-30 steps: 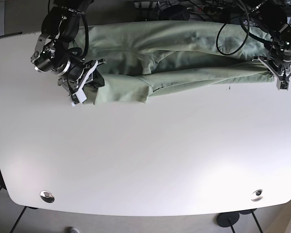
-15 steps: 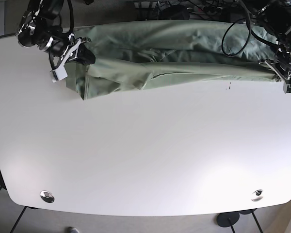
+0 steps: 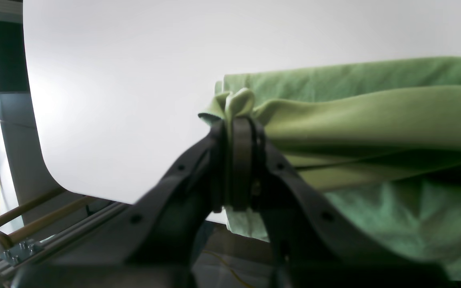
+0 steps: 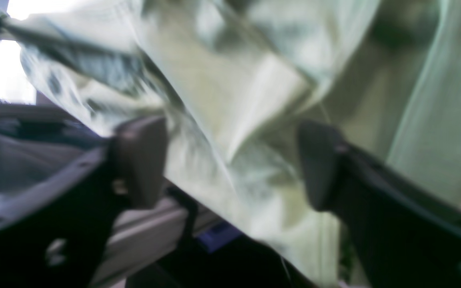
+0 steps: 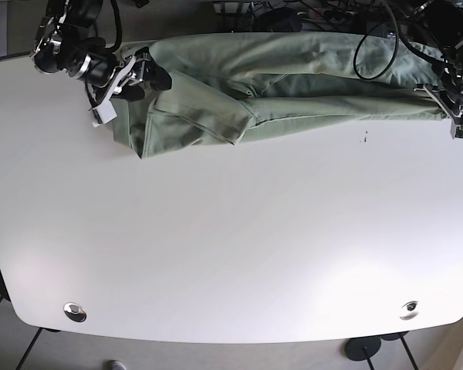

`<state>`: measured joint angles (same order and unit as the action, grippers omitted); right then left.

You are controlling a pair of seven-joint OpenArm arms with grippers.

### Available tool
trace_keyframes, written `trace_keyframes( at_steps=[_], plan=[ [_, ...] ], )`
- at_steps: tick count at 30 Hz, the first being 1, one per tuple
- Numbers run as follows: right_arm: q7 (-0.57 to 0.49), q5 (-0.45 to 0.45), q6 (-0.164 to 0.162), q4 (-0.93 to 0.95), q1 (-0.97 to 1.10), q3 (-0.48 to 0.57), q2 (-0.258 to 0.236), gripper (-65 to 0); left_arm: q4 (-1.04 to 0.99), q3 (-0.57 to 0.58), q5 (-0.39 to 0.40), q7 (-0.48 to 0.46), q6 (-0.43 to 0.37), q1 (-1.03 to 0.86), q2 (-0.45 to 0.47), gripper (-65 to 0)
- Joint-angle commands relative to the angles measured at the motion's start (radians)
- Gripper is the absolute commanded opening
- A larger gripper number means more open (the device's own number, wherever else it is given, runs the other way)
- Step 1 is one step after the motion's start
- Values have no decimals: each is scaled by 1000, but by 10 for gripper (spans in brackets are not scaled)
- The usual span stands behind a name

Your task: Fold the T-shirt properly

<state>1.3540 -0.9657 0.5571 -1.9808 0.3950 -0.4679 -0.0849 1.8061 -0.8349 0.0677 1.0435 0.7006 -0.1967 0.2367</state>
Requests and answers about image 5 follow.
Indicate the sage green polo shirt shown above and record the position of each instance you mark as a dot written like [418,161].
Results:
[246,87]

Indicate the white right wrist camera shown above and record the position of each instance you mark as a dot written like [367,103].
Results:
[103,113]

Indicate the chrome table grommet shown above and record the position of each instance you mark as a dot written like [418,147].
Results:
[409,310]
[74,312]

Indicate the left chrome table grommet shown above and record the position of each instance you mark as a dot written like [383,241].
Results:
[74,312]

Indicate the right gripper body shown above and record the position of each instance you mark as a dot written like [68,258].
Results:
[71,43]

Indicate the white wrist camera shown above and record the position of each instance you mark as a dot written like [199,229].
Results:
[456,131]
[103,113]

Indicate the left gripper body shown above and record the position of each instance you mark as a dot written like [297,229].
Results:
[448,92]

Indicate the black power adapter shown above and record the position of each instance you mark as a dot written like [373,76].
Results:
[278,20]

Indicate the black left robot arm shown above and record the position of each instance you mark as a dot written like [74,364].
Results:
[432,31]

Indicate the right chrome table grommet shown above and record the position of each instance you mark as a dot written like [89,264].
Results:
[409,310]

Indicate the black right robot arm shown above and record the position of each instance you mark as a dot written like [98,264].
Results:
[62,8]

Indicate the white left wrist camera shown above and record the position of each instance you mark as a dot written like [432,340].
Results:
[456,131]

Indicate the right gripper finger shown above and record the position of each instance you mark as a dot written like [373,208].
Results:
[159,78]
[131,93]

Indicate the grey sneaker shoe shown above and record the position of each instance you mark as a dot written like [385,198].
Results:
[115,365]

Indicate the black round stand base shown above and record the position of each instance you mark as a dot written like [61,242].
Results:
[361,349]

